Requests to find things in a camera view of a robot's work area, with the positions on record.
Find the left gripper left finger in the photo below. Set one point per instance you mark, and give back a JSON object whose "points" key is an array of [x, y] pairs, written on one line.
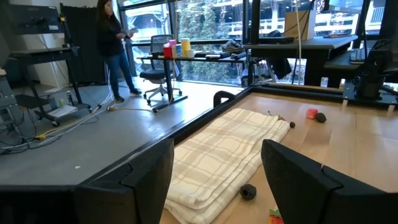
{"points": [[146, 186]]}

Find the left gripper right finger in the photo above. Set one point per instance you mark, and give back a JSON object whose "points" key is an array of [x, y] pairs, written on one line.
{"points": [[298, 186]]}

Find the small red strawberry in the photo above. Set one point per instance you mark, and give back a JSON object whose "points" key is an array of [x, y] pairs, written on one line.
{"points": [[275, 219]]}

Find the dark blackberry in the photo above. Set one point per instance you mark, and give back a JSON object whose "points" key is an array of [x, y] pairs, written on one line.
{"points": [[248, 192]]}

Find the pink round fruit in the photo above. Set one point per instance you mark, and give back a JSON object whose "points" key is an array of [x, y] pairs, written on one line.
{"points": [[311, 114]]}

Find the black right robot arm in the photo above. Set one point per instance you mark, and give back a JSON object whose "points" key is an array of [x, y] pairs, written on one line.
{"points": [[370, 84]]}

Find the small dark round berry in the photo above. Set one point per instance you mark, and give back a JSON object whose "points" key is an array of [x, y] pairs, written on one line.
{"points": [[292, 124]]}

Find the folded white plaid cloth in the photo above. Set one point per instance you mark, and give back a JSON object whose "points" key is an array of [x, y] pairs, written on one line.
{"points": [[217, 158]]}

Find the grey mesh office chair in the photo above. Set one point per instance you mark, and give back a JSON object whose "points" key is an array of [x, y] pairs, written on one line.
{"points": [[155, 74]]}

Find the white paper stack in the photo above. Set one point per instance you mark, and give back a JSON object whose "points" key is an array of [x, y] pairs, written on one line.
{"points": [[62, 111]]}

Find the black side desk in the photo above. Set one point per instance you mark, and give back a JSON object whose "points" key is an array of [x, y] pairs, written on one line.
{"points": [[339, 63]]}

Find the red box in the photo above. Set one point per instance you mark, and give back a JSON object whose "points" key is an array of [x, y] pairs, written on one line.
{"points": [[167, 53]]}

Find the low black desk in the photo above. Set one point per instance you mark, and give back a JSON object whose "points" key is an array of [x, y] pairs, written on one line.
{"points": [[192, 59]]}

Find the blue white box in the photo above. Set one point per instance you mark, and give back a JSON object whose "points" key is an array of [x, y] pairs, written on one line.
{"points": [[178, 51]]}

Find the white cup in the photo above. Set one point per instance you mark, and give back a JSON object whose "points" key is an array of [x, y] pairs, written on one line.
{"points": [[190, 53]]}

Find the tall black desk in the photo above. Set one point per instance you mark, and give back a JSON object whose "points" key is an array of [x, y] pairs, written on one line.
{"points": [[311, 46]]}

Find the pink box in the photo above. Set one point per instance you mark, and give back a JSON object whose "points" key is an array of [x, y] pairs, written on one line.
{"points": [[172, 43]]}

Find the black flat desk item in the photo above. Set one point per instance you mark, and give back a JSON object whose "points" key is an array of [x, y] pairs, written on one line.
{"points": [[211, 54]]}

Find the black laptop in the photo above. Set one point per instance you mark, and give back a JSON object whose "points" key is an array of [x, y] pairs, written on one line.
{"points": [[275, 40]]}

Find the person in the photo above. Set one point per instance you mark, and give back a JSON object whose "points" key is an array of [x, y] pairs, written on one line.
{"points": [[109, 40]]}

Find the black curtain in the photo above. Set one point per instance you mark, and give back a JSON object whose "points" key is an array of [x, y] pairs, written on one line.
{"points": [[81, 46]]}

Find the striped bag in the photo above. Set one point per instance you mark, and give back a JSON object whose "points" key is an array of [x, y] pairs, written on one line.
{"points": [[232, 46]]}

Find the cardboard box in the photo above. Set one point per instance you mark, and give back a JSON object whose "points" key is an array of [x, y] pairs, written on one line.
{"points": [[298, 26]]}

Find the black equipment cart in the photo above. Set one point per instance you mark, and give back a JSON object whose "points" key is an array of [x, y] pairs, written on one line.
{"points": [[43, 53]]}

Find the black equipment panel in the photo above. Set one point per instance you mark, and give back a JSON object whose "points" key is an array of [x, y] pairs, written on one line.
{"points": [[32, 20]]}

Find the black table frame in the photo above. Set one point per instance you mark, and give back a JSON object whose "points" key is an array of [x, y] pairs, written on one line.
{"points": [[202, 119]]}

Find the black vertical post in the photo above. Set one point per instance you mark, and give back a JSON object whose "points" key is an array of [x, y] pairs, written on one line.
{"points": [[255, 21]]}

